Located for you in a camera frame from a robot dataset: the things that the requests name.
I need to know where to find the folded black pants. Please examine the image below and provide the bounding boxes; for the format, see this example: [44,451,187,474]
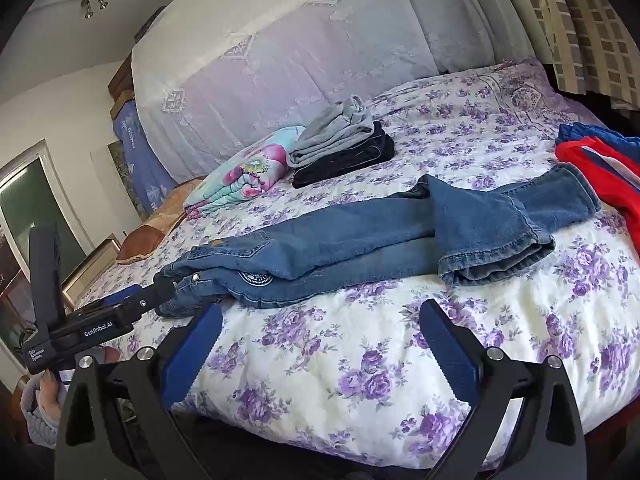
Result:
[291,120,396,190]

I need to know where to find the purple floral bedspread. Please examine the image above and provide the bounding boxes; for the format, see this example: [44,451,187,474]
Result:
[75,57,640,471]

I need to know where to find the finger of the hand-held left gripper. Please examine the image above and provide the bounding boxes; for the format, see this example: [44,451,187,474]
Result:
[100,269,177,311]
[127,284,177,319]

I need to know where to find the beige checkered curtain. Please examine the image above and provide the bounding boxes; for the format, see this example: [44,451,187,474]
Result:
[510,0,640,117]

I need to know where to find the white framed window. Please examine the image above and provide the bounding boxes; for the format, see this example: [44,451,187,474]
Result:
[0,141,97,281]

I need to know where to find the brown pillow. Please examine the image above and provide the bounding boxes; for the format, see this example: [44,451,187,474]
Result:
[116,177,206,264]

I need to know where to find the folded teal pink floral blanket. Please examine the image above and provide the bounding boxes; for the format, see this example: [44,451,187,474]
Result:
[182,126,307,220]

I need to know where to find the folded grey pants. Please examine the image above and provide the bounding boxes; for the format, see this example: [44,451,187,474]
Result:
[286,96,376,168]

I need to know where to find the person's left forearm grey sleeve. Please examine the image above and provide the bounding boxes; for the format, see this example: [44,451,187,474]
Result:
[19,374,63,447]

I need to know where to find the blue denim pants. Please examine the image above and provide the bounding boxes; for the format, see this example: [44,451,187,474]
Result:
[155,162,603,319]

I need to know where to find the person's left hand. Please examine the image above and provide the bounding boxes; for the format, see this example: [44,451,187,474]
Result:
[41,371,69,413]

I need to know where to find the red garment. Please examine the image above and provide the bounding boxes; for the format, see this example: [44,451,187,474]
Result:
[554,136,640,257]

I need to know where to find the blue patterned cloth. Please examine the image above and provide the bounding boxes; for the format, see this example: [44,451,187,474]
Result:
[112,100,177,217]

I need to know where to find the brown boxes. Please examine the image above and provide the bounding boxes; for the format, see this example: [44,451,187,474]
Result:
[107,54,137,112]

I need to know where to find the white lace cover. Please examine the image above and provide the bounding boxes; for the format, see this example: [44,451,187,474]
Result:
[131,0,542,184]

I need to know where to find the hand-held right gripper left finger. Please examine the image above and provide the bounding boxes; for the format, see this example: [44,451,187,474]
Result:
[54,304,224,480]

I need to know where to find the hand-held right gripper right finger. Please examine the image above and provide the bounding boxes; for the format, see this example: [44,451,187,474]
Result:
[419,299,587,480]

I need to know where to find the blue garment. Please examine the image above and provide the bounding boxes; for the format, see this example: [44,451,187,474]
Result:
[556,122,640,161]

